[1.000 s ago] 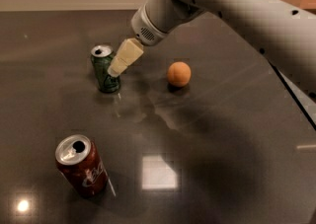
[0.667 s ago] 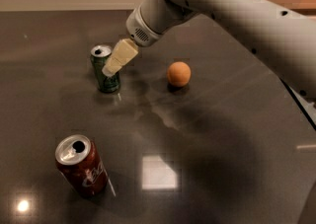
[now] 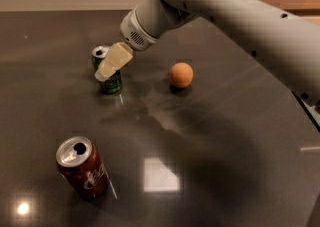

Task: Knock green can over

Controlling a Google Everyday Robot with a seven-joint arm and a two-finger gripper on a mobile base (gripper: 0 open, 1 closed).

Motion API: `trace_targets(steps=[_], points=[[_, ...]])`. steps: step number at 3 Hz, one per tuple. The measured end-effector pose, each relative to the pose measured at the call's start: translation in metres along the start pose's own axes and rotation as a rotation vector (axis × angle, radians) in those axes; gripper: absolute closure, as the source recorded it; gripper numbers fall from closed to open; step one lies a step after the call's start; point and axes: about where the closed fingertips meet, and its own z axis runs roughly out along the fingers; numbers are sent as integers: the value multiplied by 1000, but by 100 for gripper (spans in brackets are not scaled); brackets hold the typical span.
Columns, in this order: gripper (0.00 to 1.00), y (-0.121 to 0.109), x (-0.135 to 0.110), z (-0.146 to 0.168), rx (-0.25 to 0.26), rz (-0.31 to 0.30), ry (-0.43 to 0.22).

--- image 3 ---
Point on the red cola can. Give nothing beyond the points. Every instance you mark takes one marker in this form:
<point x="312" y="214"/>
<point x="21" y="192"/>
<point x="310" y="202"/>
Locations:
<point x="79" y="162"/>

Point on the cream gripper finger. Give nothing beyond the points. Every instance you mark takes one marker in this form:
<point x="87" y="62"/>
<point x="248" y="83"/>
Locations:
<point x="117" y="56"/>

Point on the green soda can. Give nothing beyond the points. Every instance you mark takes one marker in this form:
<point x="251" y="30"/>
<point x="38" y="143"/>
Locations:
<point x="114" y="83"/>

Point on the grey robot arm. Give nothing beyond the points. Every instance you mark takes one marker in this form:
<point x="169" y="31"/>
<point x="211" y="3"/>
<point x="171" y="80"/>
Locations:
<point x="286" y="45"/>

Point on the grey gripper body with vents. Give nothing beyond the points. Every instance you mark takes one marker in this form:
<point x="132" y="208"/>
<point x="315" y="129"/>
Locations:
<point x="132" y="34"/>

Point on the orange ball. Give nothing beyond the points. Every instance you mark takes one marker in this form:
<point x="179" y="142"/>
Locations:
<point x="181" y="75"/>

